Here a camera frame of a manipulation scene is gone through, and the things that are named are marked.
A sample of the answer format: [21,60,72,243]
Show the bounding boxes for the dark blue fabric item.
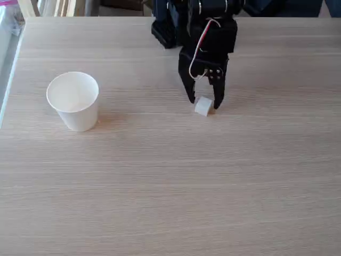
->
[241,0,341,18]

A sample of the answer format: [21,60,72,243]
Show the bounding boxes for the clear plastic bag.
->
[0,0,26,38]

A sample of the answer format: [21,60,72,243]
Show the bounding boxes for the white paper cup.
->
[46,71,100,132]

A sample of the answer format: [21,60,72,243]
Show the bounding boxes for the small white block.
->
[194,95,213,117]

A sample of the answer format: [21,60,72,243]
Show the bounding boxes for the white and red cable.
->
[188,17,222,81]

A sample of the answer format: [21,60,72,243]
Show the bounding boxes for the pale wooden chair frame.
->
[18,0,41,18]

